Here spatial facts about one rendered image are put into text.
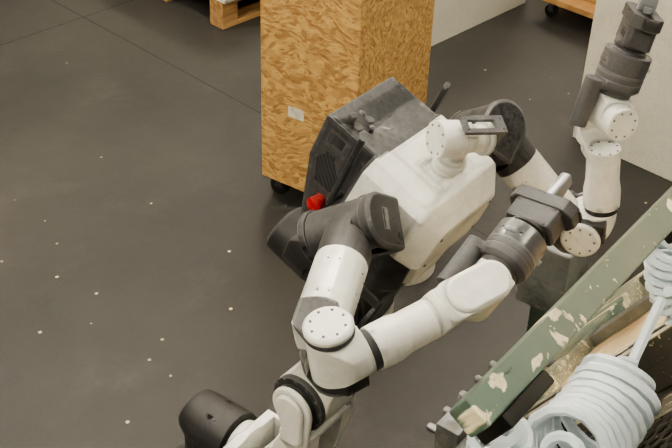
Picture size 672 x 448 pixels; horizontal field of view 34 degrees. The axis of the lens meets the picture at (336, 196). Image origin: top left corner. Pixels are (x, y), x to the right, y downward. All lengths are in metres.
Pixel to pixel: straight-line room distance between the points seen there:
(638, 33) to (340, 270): 0.71
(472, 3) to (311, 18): 1.98
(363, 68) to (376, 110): 1.74
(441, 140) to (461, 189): 0.13
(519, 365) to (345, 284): 1.08
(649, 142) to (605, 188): 2.46
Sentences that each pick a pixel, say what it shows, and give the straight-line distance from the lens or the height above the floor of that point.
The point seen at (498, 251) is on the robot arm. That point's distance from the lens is 1.72.
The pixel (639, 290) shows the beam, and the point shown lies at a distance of 2.50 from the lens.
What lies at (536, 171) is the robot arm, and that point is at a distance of 2.17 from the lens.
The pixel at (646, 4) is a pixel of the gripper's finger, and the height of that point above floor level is 1.60.
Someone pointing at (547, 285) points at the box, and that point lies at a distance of 2.57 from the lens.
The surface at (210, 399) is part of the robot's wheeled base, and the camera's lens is 2.90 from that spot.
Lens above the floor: 2.39
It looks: 34 degrees down
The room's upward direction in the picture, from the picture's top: 2 degrees clockwise
